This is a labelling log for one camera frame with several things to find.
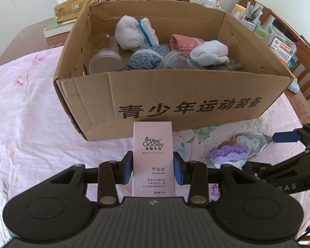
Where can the light blue sock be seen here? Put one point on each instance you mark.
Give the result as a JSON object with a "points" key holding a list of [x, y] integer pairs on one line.
{"points": [[210, 53]]}

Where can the pink floral tablecloth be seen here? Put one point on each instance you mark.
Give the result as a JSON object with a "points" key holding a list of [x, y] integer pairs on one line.
{"points": [[38, 140]]}

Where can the purple crochet flower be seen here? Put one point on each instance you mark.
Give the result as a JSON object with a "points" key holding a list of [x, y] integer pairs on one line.
{"points": [[229, 152]]}

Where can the blue speckled sock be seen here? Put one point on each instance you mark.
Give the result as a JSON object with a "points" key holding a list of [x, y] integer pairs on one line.
{"points": [[147, 58]]}

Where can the brown cardboard box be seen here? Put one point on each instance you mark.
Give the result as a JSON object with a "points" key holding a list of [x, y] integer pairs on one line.
{"points": [[105, 105]]}

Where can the thick white book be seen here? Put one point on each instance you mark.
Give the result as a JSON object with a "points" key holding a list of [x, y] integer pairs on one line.
{"points": [[54, 28]]}

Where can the pink knitted sock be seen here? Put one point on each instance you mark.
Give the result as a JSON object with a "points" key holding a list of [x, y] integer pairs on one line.
{"points": [[184, 44]]}

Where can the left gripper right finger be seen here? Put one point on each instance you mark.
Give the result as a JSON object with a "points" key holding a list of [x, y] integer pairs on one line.
{"points": [[195, 174]]}

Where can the yellow tissue pack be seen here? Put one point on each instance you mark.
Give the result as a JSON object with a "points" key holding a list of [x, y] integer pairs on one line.
{"points": [[67, 10]]}

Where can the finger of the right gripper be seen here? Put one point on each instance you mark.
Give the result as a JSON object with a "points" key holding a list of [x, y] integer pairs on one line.
{"points": [[286, 137], [258, 169]]}

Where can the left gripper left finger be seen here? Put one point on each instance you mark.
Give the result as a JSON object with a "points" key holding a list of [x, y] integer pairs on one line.
{"points": [[110, 174]]}

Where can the labelled plastic container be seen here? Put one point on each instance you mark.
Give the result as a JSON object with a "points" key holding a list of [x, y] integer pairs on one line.
{"points": [[281, 42]]}

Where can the white blue striped sock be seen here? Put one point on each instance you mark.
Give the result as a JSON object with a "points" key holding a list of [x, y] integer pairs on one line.
{"points": [[135, 34]]}

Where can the clear plastic jar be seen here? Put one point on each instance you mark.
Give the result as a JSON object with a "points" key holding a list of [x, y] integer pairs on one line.
{"points": [[107, 57]]}

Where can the clear pen holder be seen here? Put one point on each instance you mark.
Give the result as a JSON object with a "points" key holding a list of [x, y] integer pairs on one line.
{"points": [[252, 16]]}

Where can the grey cat toy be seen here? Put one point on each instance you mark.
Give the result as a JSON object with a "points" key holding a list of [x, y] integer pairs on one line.
{"points": [[232, 66]]}

